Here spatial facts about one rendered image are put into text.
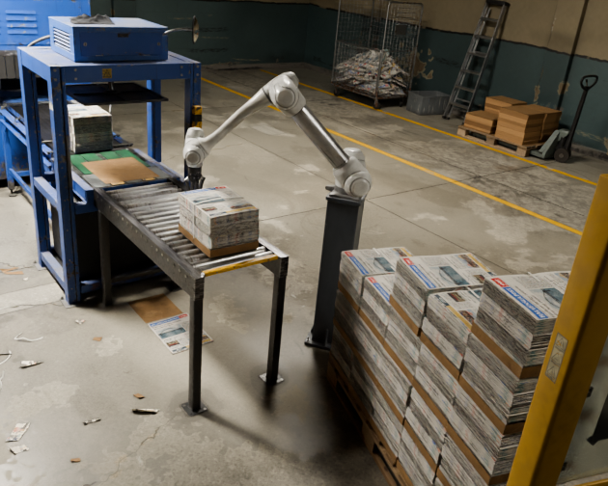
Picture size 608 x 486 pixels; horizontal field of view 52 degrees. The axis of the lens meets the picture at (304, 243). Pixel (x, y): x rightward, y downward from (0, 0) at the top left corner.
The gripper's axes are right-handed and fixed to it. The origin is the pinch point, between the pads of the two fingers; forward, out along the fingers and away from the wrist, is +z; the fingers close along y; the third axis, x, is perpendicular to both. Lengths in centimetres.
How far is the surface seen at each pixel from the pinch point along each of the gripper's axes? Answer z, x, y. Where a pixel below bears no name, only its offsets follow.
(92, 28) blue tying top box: -80, 86, -22
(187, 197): -9.6, -16.1, -12.5
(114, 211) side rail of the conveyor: 16, 39, -32
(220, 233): 0.2, -45.4, -9.3
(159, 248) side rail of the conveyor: 13.8, -21.7, -31.2
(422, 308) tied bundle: -3, -152, 24
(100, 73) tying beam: -57, 75, -22
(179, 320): 93, 23, 3
